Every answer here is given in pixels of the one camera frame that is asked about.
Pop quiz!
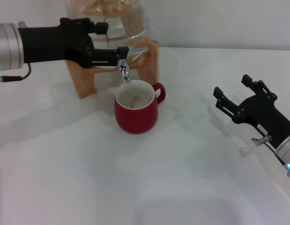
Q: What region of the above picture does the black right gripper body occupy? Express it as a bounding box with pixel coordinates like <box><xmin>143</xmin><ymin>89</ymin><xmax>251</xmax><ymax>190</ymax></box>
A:
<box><xmin>235</xmin><ymin>94</ymin><xmax>290</xmax><ymax>150</ymax></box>

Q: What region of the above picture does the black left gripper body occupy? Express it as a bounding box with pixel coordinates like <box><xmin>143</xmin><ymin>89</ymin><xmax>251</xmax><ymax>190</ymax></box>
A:
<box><xmin>18</xmin><ymin>17</ymin><xmax>94</xmax><ymax>68</ymax></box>

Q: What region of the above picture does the red ceramic cup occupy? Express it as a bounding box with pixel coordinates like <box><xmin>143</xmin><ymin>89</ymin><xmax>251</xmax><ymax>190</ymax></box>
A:
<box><xmin>114</xmin><ymin>79</ymin><xmax>166</xmax><ymax>135</ymax></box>

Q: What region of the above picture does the chrome faucet spout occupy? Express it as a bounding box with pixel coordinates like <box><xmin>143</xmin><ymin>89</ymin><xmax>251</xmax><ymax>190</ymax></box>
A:
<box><xmin>116</xmin><ymin>58</ymin><xmax>131</xmax><ymax>84</ymax></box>

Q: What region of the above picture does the glass water dispenser jar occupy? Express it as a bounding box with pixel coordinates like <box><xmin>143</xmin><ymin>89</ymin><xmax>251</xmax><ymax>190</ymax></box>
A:
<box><xmin>64</xmin><ymin>0</ymin><xmax>147</xmax><ymax>68</ymax></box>

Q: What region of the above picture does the wooden dispenser stand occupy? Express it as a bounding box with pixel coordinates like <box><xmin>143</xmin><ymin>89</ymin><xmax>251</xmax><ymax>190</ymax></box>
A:
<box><xmin>65</xmin><ymin>38</ymin><xmax>159</xmax><ymax>99</ymax></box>

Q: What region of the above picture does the black cable with metal plug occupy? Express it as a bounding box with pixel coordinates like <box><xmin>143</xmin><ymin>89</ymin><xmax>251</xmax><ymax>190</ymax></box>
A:
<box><xmin>0</xmin><ymin>63</ymin><xmax>32</xmax><ymax>83</ymax></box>
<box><xmin>251</xmin><ymin>135</ymin><xmax>288</xmax><ymax>169</ymax></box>

